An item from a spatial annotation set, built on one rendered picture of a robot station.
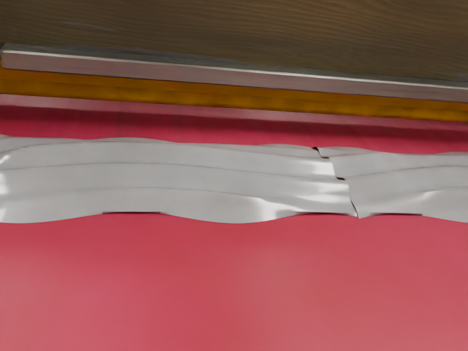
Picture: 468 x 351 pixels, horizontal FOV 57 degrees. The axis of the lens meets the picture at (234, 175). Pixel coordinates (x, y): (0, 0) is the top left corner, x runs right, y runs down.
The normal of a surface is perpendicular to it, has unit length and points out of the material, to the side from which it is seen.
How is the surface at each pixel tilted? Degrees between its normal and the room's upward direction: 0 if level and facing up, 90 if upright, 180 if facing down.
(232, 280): 0
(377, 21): 90
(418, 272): 0
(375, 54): 90
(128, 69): 90
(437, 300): 0
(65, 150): 30
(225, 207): 43
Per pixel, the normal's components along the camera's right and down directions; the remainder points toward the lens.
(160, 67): 0.18, 0.53
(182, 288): 0.14, -0.85
